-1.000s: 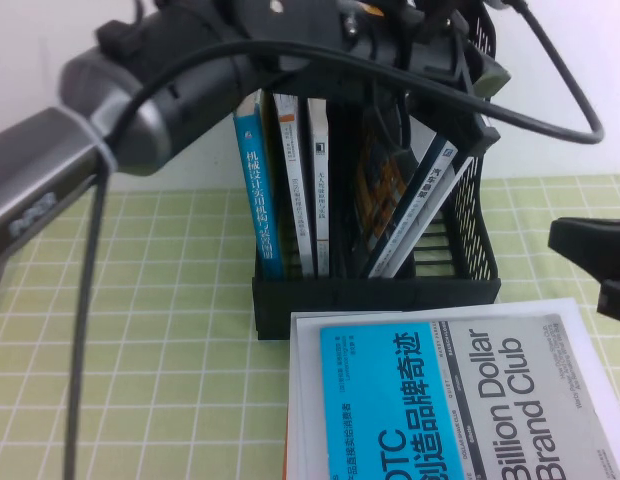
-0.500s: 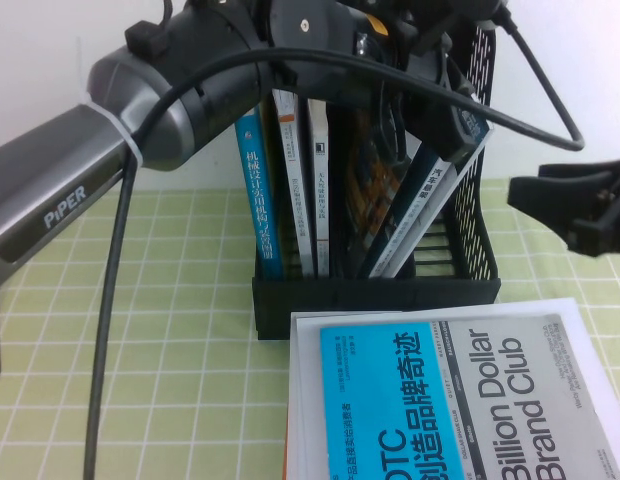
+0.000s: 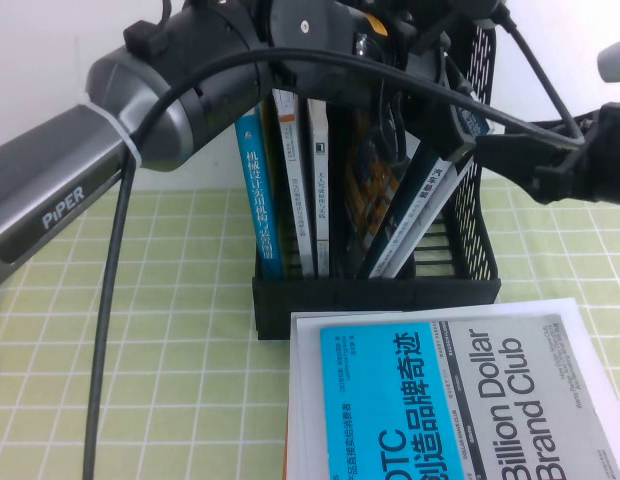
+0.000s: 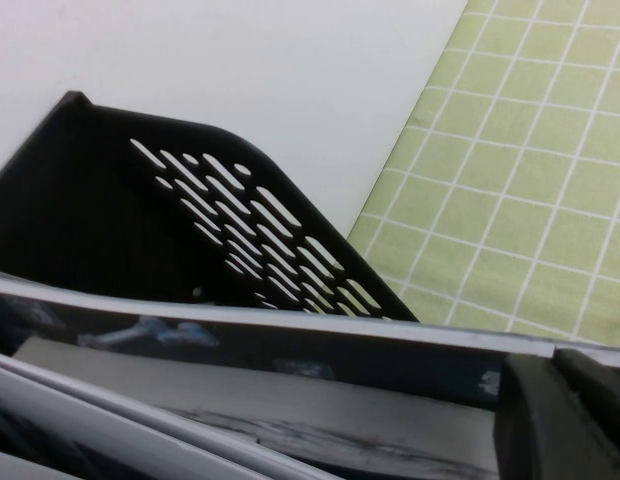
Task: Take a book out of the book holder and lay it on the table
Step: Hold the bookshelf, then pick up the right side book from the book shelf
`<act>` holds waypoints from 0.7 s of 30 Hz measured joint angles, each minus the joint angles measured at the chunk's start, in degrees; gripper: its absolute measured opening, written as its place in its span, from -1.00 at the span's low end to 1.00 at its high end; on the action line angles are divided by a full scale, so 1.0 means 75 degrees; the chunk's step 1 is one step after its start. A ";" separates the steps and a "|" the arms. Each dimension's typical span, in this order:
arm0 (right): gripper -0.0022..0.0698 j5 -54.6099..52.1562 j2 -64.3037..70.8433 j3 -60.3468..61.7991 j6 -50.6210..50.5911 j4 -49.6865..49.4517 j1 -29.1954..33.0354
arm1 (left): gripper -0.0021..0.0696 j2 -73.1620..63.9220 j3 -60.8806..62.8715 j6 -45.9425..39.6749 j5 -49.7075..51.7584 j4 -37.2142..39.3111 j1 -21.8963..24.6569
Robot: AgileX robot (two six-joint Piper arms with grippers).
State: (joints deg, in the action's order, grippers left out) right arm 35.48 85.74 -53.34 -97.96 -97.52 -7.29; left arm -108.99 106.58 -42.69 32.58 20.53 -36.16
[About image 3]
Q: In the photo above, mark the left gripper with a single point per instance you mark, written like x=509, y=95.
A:
x=410, y=55

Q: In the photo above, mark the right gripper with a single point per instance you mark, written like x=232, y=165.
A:
x=605, y=160

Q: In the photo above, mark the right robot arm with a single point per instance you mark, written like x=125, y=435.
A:
x=615, y=61

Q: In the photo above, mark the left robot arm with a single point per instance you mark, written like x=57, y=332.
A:
x=140, y=110

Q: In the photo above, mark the dark colourful cover book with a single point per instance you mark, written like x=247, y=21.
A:
x=380, y=200

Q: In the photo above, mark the white spine book black logo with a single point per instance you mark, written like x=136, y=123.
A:
x=320, y=200

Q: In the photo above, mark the white book orange band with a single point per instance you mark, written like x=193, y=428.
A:
x=295, y=190

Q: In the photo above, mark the blue spine hardcover book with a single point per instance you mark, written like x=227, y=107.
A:
x=260, y=200

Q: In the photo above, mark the grey blue Brand Club book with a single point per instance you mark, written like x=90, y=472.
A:
x=440, y=400

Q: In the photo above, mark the white cover book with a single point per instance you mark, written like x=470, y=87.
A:
x=307, y=380

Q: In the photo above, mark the orange cover book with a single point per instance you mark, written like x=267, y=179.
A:
x=287, y=455

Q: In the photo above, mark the green checked tablecloth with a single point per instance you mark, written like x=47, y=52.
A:
x=190, y=350

